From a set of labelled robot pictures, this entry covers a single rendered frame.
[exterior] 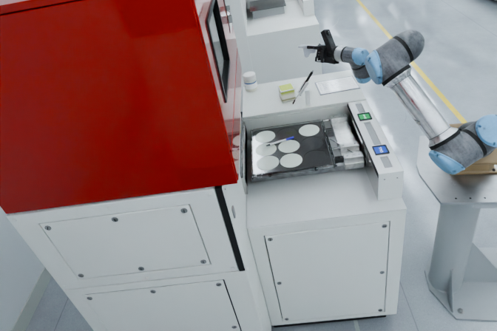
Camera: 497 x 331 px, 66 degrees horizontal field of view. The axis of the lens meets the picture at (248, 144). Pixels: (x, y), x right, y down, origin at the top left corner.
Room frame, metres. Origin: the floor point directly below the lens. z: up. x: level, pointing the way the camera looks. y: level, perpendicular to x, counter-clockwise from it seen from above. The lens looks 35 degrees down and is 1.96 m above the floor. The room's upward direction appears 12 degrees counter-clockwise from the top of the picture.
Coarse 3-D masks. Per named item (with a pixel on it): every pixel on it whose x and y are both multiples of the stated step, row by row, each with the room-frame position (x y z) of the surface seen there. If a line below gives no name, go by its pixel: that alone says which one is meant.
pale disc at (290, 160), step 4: (284, 156) 1.37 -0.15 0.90; (288, 156) 1.36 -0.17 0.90; (292, 156) 1.36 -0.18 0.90; (296, 156) 1.35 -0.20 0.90; (300, 156) 1.35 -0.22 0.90; (280, 160) 1.34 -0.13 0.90; (284, 160) 1.34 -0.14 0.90; (288, 160) 1.33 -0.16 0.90; (292, 160) 1.33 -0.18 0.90; (296, 160) 1.32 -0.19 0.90; (300, 160) 1.31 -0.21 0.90; (284, 164) 1.31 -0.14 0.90; (288, 164) 1.31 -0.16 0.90; (292, 164) 1.30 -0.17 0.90; (296, 164) 1.30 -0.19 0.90
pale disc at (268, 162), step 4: (268, 156) 1.39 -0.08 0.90; (272, 156) 1.39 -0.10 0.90; (260, 160) 1.37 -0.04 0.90; (264, 160) 1.37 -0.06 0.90; (268, 160) 1.36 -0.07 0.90; (272, 160) 1.35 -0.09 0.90; (276, 160) 1.35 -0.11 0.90; (260, 164) 1.35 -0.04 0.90; (264, 164) 1.34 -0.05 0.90; (268, 164) 1.33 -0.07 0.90; (272, 164) 1.33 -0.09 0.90; (276, 164) 1.32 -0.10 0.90; (260, 168) 1.32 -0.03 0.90; (264, 168) 1.31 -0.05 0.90; (268, 168) 1.30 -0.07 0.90; (272, 168) 1.30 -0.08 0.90
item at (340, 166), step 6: (330, 168) 1.29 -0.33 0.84; (336, 168) 1.29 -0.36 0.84; (342, 168) 1.28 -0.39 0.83; (354, 168) 1.28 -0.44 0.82; (282, 174) 1.31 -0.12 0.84; (288, 174) 1.31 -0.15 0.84; (294, 174) 1.31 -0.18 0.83; (300, 174) 1.31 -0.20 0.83; (306, 174) 1.30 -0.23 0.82; (252, 180) 1.33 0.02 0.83; (258, 180) 1.33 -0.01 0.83; (264, 180) 1.32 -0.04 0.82
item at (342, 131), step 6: (336, 126) 1.54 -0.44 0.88; (342, 126) 1.53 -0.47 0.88; (348, 126) 1.52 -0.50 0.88; (336, 132) 1.49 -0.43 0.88; (342, 132) 1.48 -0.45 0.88; (348, 132) 1.47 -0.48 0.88; (336, 138) 1.45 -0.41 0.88; (342, 138) 1.44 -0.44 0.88; (348, 138) 1.43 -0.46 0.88; (360, 162) 1.24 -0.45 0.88; (348, 168) 1.25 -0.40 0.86
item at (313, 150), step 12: (276, 132) 1.57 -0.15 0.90; (288, 132) 1.55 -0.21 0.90; (252, 144) 1.51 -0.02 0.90; (276, 144) 1.47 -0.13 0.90; (300, 144) 1.43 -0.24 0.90; (312, 144) 1.41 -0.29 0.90; (324, 144) 1.39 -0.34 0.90; (264, 156) 1.40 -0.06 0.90; (276, 156) 1.38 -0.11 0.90; (312, 156) 1.33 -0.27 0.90; (324, 156) 1.31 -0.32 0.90; (276, 168) 1.29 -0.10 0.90; (288, 168) 1.28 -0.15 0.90
